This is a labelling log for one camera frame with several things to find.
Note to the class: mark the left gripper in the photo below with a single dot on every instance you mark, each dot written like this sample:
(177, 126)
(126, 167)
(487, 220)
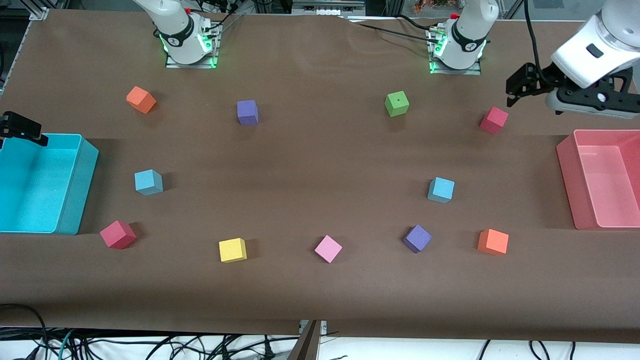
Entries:
(544, 77)

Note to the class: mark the light blue foam block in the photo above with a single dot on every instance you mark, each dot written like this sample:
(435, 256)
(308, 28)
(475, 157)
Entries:
(442, 189)
(148, 181)

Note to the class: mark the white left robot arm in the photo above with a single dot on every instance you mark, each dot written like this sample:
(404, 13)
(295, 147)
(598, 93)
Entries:
(470, 30)

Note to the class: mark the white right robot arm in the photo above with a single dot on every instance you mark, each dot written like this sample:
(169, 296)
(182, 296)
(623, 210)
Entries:
(175, 25)

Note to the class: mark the cyan plastic bin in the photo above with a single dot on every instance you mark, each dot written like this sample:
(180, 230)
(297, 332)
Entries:
(30, 190)

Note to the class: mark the red foam block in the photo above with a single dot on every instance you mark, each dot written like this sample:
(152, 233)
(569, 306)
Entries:
(494, 120)
(117, 234)

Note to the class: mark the orange foam block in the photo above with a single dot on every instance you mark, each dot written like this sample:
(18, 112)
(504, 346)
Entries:
(141, 100)
(493, 241)

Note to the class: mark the pink plastic bin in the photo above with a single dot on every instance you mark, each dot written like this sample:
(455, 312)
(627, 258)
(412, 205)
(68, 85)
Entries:
(610, 185)

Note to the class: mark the orange clutter item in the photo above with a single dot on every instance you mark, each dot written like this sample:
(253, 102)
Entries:
(430, 5)

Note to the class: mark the green foam block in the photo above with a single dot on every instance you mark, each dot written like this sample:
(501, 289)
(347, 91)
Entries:
(397, 104)

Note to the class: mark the purple foam block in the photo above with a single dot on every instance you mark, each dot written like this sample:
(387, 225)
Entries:
(417, 238)
(247, 112)

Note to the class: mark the yellow foam block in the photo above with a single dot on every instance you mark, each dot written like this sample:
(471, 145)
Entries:
(232, 250)

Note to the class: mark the pink foam block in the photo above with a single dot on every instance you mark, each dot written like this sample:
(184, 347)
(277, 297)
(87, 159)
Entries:
(328, 248)

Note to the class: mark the brown table cover sheet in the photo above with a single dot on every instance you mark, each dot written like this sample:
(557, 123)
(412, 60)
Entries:
(320, 300)

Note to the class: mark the dark brown beam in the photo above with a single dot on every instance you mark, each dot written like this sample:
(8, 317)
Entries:
(306, 347)

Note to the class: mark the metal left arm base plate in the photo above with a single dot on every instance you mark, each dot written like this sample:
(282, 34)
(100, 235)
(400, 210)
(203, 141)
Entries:
(455, 71)

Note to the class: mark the silver corner bracket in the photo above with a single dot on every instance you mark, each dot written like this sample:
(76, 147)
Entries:
(39, 13)

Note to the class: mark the grey metal rail assembly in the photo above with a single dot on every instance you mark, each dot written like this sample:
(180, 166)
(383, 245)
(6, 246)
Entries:
(327, 6)

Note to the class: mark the silver metal bracket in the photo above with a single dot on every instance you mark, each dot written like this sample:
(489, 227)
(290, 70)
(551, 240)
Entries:
(322, 326)

